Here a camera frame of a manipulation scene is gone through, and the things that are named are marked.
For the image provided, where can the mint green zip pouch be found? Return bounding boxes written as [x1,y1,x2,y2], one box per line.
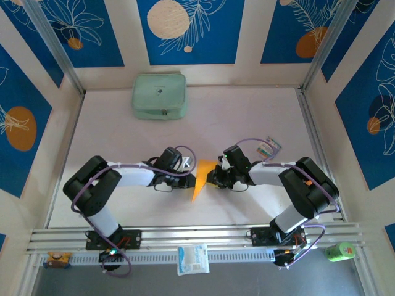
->
[131,73,188,121]

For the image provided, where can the aluminium side rail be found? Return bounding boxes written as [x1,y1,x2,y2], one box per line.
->
[44,91,86,229]
[295,87,346,222]

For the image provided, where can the black controller board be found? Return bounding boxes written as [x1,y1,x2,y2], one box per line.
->
[98,249,125,263]
[273,249,306,268]

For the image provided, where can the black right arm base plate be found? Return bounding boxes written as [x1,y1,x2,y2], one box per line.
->
[250,226,308,247]

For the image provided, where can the white plastic mask packet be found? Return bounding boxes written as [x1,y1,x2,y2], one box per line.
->
[177,243,210,276]

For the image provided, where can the small blue printed packet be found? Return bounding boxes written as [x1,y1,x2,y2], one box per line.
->
[256,134,283,159]

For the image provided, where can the aluminium frame post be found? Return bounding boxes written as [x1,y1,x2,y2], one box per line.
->
[23,0,86,95]
[301,0,356,93]

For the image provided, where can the orange paper sheet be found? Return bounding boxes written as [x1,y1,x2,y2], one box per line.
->
[191,158,218,204]

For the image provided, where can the small orange blue toy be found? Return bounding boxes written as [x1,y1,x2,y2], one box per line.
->
[43,251,72,269]

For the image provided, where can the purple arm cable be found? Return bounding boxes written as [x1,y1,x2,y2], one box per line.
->
[71,145,198,278]
[227,138,340,269]

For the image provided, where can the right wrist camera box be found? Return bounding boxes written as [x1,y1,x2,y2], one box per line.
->
[217,155,233,171]

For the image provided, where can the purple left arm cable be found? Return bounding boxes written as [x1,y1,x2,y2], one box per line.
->
[71,145,198,278]

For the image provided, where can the grey slotted cable duct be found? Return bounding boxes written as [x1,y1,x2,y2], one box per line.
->
[39,249,277,268]

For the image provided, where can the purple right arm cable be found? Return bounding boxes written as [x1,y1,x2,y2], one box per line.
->
[227,138,340,269]

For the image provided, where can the green can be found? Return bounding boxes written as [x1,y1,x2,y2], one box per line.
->
[324,242,357,263]

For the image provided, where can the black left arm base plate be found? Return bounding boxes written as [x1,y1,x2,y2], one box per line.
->
[85,228,143,250]

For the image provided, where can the aluminium mounting rail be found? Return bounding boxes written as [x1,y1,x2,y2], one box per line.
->
[26,221,367,255]

